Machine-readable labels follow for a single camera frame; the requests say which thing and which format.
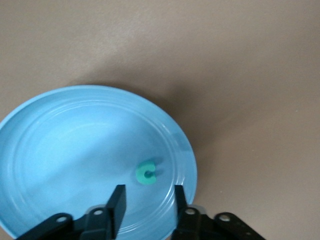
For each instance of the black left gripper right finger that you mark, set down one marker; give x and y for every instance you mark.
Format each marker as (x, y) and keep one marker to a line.
(180, 200)

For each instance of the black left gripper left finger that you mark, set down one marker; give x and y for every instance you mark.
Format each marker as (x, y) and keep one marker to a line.
(117, 210)

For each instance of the blue plate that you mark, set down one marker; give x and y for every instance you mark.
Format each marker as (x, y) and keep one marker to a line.
(75, 155)

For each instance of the brown table cover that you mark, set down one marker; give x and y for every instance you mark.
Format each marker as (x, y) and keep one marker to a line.
(225, 75)

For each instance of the teal foam letter c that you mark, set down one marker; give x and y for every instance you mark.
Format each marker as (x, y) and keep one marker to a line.
(141, 175)

